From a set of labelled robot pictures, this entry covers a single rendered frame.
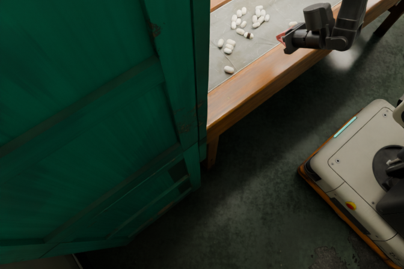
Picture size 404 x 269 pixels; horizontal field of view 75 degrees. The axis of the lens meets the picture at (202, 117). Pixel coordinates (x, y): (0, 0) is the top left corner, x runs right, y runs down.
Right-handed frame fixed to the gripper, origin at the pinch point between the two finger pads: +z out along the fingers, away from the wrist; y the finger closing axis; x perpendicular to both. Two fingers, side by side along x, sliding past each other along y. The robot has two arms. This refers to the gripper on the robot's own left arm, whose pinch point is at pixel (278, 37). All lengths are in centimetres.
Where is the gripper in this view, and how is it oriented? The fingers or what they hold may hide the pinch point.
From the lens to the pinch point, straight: 101.4
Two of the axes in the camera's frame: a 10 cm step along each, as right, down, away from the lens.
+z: -4.6, -2.9, 8.4
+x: 4.1, 7.8, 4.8
